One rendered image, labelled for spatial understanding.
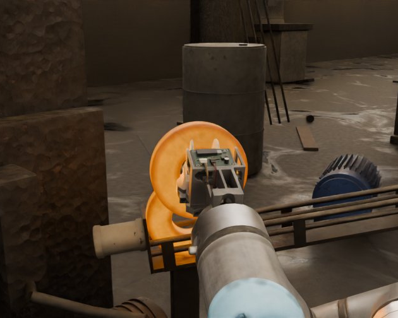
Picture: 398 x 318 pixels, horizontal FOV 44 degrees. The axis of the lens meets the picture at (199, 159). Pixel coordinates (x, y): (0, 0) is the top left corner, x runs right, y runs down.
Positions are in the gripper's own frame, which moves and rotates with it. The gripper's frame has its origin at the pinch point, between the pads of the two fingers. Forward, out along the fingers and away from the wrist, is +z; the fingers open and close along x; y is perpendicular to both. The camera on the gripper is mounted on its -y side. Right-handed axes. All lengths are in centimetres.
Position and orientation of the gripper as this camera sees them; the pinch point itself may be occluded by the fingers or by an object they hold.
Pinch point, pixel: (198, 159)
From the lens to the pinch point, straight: 78.7
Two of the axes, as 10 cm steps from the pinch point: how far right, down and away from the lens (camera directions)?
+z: -1.6, -5.2, 8.4
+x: -9.9, 0.4, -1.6
